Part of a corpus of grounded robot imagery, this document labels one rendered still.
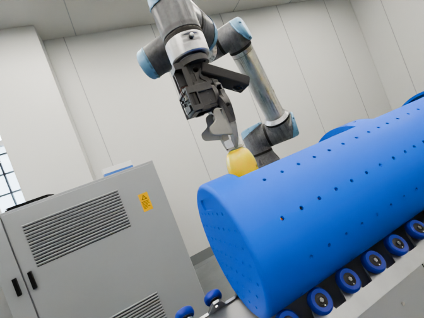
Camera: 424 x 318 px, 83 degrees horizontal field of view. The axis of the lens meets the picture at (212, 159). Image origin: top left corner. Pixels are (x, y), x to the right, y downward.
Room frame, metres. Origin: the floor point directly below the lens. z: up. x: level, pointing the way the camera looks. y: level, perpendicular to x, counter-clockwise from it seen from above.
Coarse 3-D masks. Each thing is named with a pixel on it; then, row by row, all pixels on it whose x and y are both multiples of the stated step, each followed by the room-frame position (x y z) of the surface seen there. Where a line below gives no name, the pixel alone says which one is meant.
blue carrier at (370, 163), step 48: (336, 144) 0.52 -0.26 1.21; (384, 144) 0.52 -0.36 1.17; (240, 192) 0.43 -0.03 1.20; (288, 192) 0.43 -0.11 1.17; (336, 192) 0.44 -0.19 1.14; (384, 192) 0.47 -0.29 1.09; (240, 240) 0.40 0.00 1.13; (288, 240) 0.39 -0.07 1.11; (336, 240) 0.42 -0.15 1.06; (240, 288) 0.50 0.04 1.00; (288, 288) 0.39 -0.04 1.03
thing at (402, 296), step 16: (384, 256) 0.55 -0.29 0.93; (416, 272) 0.50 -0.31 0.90; (336, 288) 0.51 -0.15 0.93; (400, 288) 0.48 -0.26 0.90; (416, 288) 0.49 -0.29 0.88; (240, 304) 0.57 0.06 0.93; (304, 304) 0.50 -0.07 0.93; (336, 304) 0.46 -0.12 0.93; (384, 304) 0.46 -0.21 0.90; (400, 304) 0.47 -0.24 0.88; (416, 304) 0.47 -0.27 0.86
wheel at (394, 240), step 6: (390, 234) 0.52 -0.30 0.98; (384, 240) 0.52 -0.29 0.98; (390, 240) 0.51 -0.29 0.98; (396, 240) 0.51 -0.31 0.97; (402, 240) 0.51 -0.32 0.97; (390, 246) 0.51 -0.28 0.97; (396, 246) 0.50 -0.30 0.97; (402, 246) 0.50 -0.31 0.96; (408, 246) 0.51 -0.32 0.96; (396, 252) 0.50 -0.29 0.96; (402, 252) 0.50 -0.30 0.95
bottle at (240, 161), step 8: (240, 144) 0.53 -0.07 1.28; (232, 152) 0.52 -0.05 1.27; (240, 152) 0.52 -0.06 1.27; (248, 152) 0.52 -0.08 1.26; (232, 160) 0.52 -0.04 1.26; (240, 160) 0.51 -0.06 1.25; (248, 160) 0.51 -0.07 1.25; (232, 168) 0.52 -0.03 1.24; (240, 168) 0.51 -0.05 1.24; (248, 168) 0.51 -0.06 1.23; (256, 168) 0.52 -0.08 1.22; (240, 176) 0.51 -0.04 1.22
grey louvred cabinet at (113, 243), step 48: (96, 192) 1.82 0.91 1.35; (144, 192) 1.93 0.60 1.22; (0, 240) 1.60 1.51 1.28; (48, 240) 1.68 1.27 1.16; (96, 240) 1.77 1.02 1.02; (144, 240) 1.88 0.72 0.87; (48, 288) 1.65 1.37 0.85; (96, 288) 1.74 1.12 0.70; (144, 288) 1.84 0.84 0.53; (192, 288) 1.96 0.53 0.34
